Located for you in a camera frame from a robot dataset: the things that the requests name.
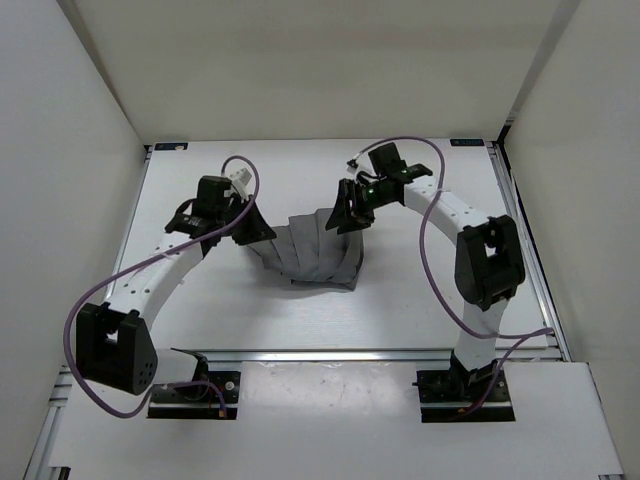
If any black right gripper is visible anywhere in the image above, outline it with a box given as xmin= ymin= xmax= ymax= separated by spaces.
xmin=324 ymin=178 xmax=394 ymax=235

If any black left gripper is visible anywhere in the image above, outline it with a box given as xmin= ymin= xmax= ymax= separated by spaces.
xmin=216 ymin=194 xmax=275 ymax=245

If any grey pleated skirt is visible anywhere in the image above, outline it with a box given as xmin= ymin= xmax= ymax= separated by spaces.
xmin=248 ymin=208 xmax=365 ymax=291

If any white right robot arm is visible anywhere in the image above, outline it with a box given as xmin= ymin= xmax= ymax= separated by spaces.
xmin=326 ymin=160 xmax=525 ymax=400

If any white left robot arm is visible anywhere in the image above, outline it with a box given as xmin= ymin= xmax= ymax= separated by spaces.
xmin=63 ymin=195 xmax=275 ymax=400

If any blue corner label left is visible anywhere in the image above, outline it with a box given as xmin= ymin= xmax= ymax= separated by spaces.
xmin=154 ymin=142 xmax=188 ymax=151

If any blue corner label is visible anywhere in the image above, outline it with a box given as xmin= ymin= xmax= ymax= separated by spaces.
xmin=154 ymin=142 xmax=188 ymax=151
xmin=450 ymin=138 xmax=485 ymax=147

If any blue corner label right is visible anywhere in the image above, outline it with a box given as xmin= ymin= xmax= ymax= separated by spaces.
xmin=450 ymin=138 xmax=485 ymax=147

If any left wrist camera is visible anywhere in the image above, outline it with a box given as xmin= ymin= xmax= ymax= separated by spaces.
xmin=191 ymin=168 xmax=252 ymax=223

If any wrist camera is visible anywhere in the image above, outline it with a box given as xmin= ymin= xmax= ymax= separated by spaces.
xmin=191 ymin=168 xmax=252 ymax=223
xmin=347 ymin=142 xmax=407 ymax=179

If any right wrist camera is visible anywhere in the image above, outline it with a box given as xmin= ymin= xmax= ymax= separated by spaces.
xmin=347 ymin=142 xmax=407 ymax=179

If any aluminium left side rail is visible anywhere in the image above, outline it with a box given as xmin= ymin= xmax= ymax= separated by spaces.
xmin=87 ymin=143 xmax=154 ymax=289

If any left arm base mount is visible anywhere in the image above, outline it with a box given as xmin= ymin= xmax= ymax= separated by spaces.
xmin=147 ymin=350 xmax=241 ymax=421

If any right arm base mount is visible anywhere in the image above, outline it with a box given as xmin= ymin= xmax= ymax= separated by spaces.
xmin=413 ymin=370 xmax=516 ymax=424

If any aluminium table edge rail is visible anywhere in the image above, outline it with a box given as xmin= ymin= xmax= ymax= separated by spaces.
xmin=82 ymin=348 xmax=571 ymax=365

